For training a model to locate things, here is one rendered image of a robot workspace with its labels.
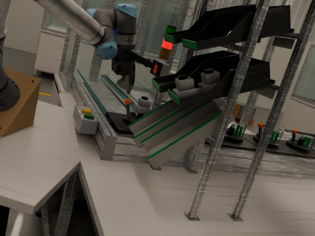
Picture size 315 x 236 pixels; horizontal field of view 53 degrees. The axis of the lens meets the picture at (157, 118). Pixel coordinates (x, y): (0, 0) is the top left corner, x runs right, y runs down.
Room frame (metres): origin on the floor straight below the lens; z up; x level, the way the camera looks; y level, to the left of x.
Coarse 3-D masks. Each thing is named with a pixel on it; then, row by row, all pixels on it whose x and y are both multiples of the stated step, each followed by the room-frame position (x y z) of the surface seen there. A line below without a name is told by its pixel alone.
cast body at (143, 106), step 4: (144, 96) 1.36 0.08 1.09; (140, 100) 1.34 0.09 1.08; (144, 100) 1.33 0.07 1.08; (148, 100) 1.35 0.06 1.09; (136, 104) 1.34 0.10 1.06; (140, 104) 1.33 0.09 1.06; (144, 104) 1.33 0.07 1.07; (148, 104) 1.34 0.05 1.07; (136, 108) 1.32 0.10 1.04; (140, 108) 1.33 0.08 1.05; (144, 108) 1.33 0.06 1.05; (148, 108) 1.34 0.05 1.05; (136, 112) 1.32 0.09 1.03; (140, 112) 1.33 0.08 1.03; (144, 112) 1.34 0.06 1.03; (148, 112) 1.34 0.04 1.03
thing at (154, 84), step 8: (192, 56) 1.17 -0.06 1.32; (200, 56) 1.18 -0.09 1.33; (208, 56) 1.19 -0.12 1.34; (216, 56) 1.19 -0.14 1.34; (224, 56) 1.20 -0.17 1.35; (232, 56) 1.07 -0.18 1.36; (192, 64) 1.17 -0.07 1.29; (200, 64) 1.18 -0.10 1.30; (208, 64) 1.05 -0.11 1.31; (184, 72) 1.17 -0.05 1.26; (192, 72) 1.17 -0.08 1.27; (200, 72) 1.05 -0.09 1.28; (152, 80) 1.12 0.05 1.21; (160, 80) 1.15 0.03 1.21; (168, 80) 1.15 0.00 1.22; (160, 88) 1.02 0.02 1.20; (168, 88) 1.02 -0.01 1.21
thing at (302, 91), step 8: (312, 48) 6.74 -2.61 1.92; (312, 56) 6.66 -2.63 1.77; (312, 64) 6.57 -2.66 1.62; (304, 72) 6.70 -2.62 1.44; (312, 72) 6.49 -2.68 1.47; (304, 80) 6.62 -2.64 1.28; (312, 80) 6.41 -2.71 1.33; (296, 88) 6.75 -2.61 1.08; (304, 88) 6.53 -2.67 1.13; (312, 88) 6.33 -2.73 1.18; (304, 96) 6.45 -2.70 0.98; (312, 96) 6.25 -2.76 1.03
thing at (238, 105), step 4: (236, 104) 6.95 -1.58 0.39; (240, 104) 7.05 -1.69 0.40; (244, 104) 7.18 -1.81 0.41; (236, 108) 6.96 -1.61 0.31; (240, 108) 7.00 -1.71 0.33; (244, 108) 7.01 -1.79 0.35; (232, 112) 6.94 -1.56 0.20; (236, 112) 6.97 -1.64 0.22; (240, 112) 6.99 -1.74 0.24; (252, 112) 7.08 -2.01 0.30; (236, 116) 6.92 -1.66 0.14; (240, 116) 7.00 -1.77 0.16; (252, 116) 7.09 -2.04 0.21; (252, 120) 7.03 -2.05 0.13; (248, 124) 7.02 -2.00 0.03; (252, 124) 7.04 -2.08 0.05
